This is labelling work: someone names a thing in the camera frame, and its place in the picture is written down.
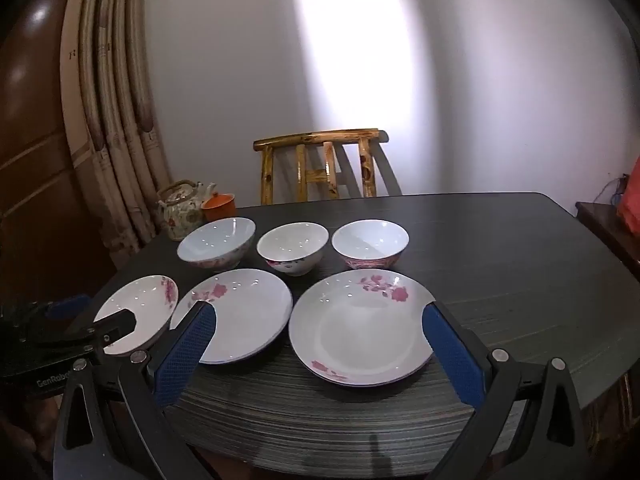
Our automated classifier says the thin cable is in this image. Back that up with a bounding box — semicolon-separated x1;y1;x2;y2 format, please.
599;174;628;206

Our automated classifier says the floral ceramic teapot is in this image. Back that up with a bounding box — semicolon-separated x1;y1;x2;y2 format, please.
156;179;217;241

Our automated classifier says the medium white floral plate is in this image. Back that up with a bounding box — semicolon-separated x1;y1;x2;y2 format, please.
170;269;294;365

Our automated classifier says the small white floral plate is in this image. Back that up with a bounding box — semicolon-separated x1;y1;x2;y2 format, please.
93;275;180;357

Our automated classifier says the red bag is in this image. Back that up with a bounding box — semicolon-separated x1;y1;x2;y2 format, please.
616;155;640;238

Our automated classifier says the pink patterned bowl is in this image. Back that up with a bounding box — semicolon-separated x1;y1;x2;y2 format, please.
331;219;410;271

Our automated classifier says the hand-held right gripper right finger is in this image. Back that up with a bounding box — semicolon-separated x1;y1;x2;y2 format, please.
421;300;588;480

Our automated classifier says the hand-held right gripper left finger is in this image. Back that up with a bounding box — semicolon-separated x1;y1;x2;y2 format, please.
52;300;218;480

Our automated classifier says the brown wooden door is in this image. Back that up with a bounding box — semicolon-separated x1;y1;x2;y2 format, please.
0;0;117;306

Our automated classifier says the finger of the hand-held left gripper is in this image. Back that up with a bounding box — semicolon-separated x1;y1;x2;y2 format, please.
67;308;139;357
44;296;92;322

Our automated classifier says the beige curtain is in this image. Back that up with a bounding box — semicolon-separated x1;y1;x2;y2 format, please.
59;0;173;271

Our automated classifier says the wooden chair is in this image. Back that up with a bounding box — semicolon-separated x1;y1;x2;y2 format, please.
253;128;381;206

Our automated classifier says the small white floral bowl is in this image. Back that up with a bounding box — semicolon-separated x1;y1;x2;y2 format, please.
257;222;329;277

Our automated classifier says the large pale blue bowl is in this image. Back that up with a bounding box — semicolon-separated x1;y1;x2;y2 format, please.
177;217;257;273

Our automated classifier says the large white floral plate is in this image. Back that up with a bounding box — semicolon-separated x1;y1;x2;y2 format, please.
288;269;437;387

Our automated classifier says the dark wooden side cabinet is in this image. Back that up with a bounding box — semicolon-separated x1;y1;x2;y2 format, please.
575;201;640;281

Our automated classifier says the orange cup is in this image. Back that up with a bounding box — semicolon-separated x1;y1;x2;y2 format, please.
201;192;237;223

